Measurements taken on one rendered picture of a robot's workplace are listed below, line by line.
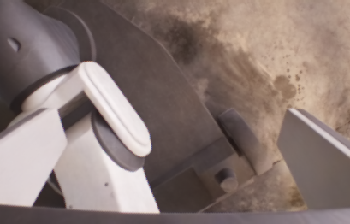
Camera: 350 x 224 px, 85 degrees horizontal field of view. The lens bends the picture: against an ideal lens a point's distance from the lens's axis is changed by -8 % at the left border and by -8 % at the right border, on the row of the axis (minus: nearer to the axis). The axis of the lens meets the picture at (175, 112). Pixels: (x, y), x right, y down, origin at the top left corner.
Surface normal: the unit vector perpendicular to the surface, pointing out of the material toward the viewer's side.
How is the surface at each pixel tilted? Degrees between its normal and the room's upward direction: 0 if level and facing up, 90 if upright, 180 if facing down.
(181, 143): 0
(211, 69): 0
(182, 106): 0
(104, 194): 40
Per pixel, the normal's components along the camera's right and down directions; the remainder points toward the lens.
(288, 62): -0.02, 0.20
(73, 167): -0.26, -0.17
